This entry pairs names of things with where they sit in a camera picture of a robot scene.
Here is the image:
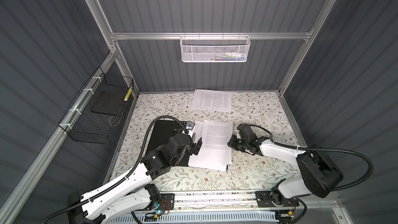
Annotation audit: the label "grey folder with black inside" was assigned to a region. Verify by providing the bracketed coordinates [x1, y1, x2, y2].
[144, 119, 205, 169]

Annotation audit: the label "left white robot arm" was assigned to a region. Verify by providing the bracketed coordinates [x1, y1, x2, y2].
[67, 133, 203, 224]

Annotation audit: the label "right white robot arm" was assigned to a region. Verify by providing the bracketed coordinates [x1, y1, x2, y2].
[228, 123, 344, 206]

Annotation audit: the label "floral table mat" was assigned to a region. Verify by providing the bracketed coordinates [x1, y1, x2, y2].
[108, 92, 299, 191]

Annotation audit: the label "yellow marker in black basket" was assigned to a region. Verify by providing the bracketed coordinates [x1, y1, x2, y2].
[124, 87, 133, 102]

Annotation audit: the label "black pad in basket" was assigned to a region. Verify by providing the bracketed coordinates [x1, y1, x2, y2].
[90, 91, 125, 116]

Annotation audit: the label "pens in white basket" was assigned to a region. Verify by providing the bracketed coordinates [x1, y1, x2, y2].
[203, 52, 247, 62]

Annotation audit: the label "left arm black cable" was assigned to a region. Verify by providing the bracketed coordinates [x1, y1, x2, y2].
[40, 115, 190, 224]

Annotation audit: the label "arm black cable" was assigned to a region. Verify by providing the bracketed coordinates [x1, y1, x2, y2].
[40, 115, 190, 224]
[248, 124, 374, 224]

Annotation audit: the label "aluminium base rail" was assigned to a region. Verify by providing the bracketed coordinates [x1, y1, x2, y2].
[90, 188, 340, 215]

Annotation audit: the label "black wire basket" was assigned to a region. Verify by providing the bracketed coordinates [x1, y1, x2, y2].
[59, 68, 134, 145]

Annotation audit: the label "white wire basket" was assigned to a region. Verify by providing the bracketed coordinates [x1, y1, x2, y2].
[179, 35, 251, 63]

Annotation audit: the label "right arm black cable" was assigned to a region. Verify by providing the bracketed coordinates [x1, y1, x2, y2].
[248, 124, 374, 224]

